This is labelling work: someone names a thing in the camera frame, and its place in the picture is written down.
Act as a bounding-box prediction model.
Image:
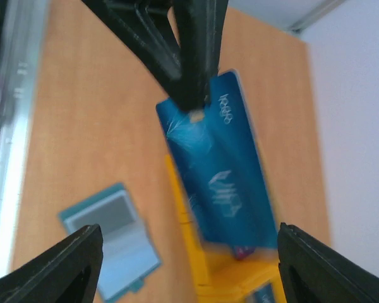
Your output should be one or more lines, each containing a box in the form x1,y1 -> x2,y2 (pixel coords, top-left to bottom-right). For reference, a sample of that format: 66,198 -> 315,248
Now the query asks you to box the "yellow bin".
195,261 -> 286,302
165,155 -> 278,286

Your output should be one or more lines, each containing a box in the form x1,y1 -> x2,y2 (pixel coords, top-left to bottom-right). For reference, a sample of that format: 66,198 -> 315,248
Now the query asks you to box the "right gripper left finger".
0,224 -> 103,302

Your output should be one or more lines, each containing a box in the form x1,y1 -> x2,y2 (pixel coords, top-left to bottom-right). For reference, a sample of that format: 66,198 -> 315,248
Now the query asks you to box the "teal leather card holder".
59,182 -> 161,302

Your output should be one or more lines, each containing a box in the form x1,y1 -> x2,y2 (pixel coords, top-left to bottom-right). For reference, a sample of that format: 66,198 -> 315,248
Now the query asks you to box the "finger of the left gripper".
83,0 -> 182,95
171,1 -> 228,111

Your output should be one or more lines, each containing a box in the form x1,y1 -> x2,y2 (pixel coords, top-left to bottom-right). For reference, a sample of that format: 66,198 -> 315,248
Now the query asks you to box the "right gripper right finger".
277,222 -> 379,302

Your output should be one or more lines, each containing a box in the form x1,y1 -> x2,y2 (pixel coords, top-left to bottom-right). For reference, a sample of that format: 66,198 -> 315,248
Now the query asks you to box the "blue VIP card stack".
245,282 -> 286,303

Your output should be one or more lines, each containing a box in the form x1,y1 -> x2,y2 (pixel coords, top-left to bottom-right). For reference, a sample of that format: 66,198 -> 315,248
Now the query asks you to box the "right yellow bin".
195,261 -> 286,302

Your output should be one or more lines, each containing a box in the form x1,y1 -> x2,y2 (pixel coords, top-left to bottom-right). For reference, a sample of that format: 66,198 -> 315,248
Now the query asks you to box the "left corner aluminium post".
287,0 -> 346,34

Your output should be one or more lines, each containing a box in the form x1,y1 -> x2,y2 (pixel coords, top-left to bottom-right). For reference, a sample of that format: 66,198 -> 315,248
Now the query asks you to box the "red VIP card stack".
232,246 -> 255,260

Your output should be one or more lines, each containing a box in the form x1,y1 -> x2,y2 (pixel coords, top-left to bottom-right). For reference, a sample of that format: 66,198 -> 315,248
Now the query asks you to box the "middle yellow bin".
165,155 -> 278,286

